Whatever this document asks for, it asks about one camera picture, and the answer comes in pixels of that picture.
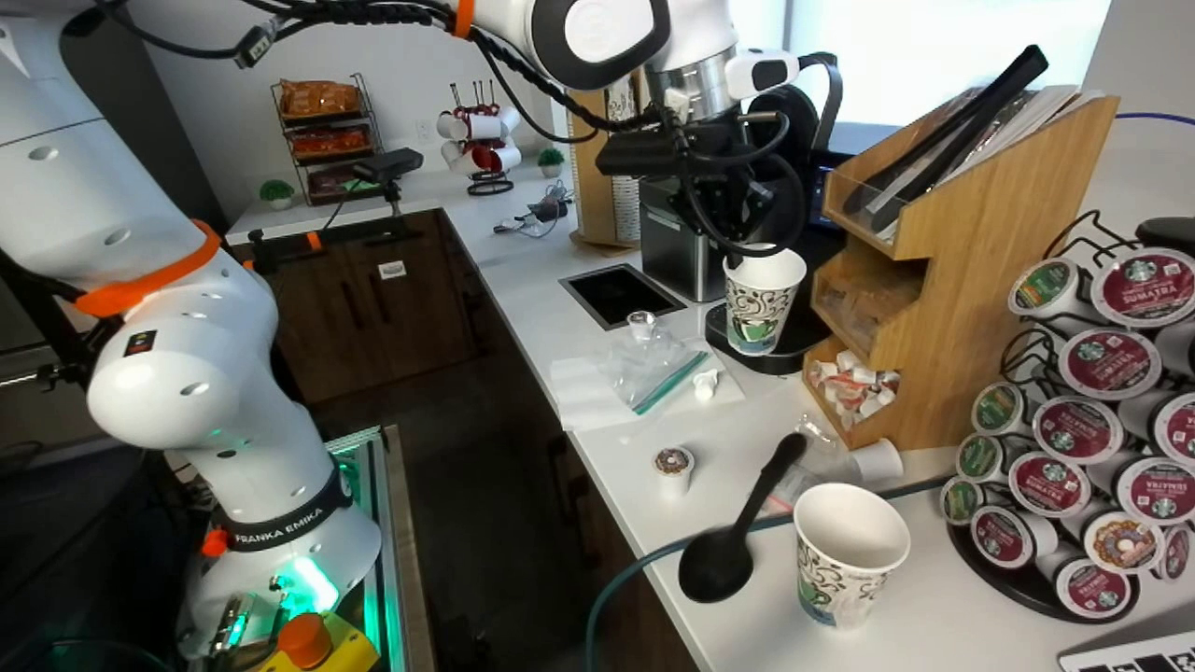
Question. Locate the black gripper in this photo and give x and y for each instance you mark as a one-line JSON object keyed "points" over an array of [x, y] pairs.
{"points": [[732, 161]]}

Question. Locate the printed paper cup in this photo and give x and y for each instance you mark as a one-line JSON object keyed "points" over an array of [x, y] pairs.
{"points": [[763, 312], [845, 584]]}

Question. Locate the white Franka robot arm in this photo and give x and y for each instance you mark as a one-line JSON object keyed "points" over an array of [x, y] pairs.
{"points": [[186, 373]]}

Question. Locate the small clear plastic cup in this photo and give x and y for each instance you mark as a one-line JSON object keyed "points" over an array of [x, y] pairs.
{"points": [[638, 326]]}

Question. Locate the wooden cup dispenser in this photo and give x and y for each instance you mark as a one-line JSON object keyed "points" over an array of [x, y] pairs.
{"points": [[601, 188]]}

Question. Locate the small white creamer cup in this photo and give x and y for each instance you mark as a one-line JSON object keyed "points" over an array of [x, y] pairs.
{"points": [[707, 383], [875, 383], [829, 372], [879, 464]]}

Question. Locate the stainless steel trash bin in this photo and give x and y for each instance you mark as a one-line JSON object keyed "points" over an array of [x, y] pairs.
{"points": [[672, 255]]}

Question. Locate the black silver coffee machine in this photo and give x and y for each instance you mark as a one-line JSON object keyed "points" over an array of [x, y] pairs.
{"points": [[815, 291]]}

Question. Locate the clear zip bag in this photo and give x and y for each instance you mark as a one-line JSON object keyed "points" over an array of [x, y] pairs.
{"points": [[657, 373]]}

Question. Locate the black tongs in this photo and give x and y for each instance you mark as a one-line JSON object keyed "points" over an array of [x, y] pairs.
{"points": [[945, 134]]}

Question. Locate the small green object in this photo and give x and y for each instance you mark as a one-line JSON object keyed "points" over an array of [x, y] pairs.
{"points": [[279, 190], [550, 159]]}

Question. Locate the wooden condiment organizer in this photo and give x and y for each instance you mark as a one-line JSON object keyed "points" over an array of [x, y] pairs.
{"points": [[982, 285]]}

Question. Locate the bright window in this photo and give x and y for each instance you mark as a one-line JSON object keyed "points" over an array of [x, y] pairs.
{"points": [[933, 51]]}

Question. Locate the donut print coffee pod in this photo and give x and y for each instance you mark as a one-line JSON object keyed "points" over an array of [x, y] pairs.
{"points": [[672, 472]]}

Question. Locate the green lid coffee pod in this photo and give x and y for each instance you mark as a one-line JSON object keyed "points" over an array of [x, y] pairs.
{"points": [[978, 456], [961, 501], [1045, 285], [998, 407]]}

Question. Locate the large black plastic spoon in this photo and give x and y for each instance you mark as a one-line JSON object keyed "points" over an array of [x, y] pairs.
{"points": [[714, 565]]}

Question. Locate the black desk device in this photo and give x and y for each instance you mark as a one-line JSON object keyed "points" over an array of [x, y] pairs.
{"points": [[384, 164]]}

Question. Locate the red lid coffee pod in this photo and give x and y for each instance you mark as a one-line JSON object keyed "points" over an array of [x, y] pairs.
{"points": [[1078, 430], [1174, 553], [1177, 430], [1155, 490], [1144, 285], [1045, 481], [1105, 364], [1096, 586], [1001, 533]]}

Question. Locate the dark wood cabinet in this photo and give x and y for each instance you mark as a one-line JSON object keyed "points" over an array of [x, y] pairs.
{"points": [[374, 321]]}

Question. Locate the snack shelf rack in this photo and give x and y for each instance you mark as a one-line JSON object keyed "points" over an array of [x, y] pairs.
{"points": [[322, 143]]}

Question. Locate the brown lid coffee pod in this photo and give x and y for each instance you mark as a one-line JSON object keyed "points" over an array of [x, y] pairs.
{"points": [[1120, 542]]}

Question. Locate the yellow emergency stop button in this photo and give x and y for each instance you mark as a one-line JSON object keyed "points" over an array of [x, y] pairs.
{"points": [[311, 640]]}

